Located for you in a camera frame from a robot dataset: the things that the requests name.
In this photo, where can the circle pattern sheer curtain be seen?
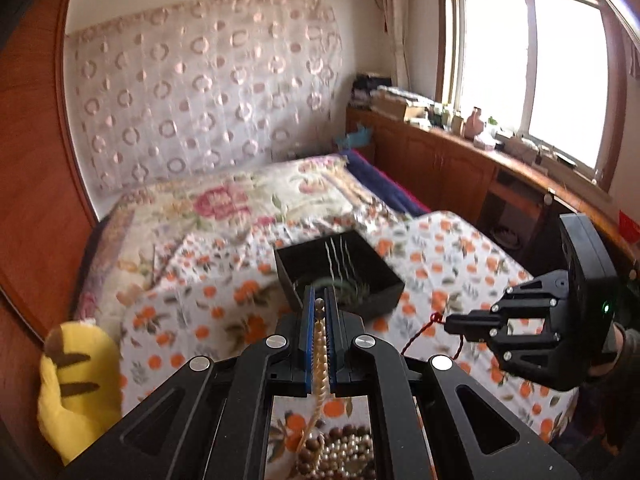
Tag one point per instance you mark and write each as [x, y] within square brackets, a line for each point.
[200, 85]

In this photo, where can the dark blue blanket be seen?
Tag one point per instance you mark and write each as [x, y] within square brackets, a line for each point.
[380, 185]

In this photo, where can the wooden frame window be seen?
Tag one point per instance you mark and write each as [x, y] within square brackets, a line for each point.
[500, 60]

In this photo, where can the long wooden cabinet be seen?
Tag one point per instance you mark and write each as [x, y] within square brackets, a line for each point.
[440, 165]

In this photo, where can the orange fruit print sheet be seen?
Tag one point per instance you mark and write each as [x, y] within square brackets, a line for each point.
[450, 270]

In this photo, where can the pile of dark clothes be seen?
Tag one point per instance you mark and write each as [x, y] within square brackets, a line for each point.
[370, 90]

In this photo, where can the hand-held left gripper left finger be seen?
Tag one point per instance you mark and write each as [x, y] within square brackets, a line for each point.
[306, 350]

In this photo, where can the pale green jade bangle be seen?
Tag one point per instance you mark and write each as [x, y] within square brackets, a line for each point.
[350, 287]

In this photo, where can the blue plastic bag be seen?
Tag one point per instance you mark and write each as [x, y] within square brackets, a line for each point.
[357, 137]

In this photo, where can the cardboard box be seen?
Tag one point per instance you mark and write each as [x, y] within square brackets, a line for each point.
[395, 109]

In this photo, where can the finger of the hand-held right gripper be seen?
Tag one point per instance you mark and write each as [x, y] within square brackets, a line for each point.
[537, 285]
[530, 360]

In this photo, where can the cream patterned window curtain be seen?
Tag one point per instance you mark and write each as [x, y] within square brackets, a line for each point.
[395, 25]

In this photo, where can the black square box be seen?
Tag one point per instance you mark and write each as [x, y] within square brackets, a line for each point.
[380, 300]

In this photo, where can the pink vase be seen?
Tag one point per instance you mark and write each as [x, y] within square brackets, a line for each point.
[472, 125]

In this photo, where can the person's right forearm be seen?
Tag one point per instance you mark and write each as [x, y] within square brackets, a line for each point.
[625, 355]

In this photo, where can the floral quilt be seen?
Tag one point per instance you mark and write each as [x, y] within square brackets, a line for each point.
[225, 200]

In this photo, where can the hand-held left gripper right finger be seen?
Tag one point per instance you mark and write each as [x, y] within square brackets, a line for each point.
[340, 355]

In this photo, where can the small green plant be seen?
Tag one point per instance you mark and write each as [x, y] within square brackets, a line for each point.
[492, 121]

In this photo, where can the stack of papers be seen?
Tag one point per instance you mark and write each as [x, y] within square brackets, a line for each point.
[405, 94]

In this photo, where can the white tissue pack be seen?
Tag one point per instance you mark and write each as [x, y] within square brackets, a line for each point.
[483, 142]

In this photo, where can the yellow plush toy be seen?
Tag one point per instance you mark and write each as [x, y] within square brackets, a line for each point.
[80, 395]

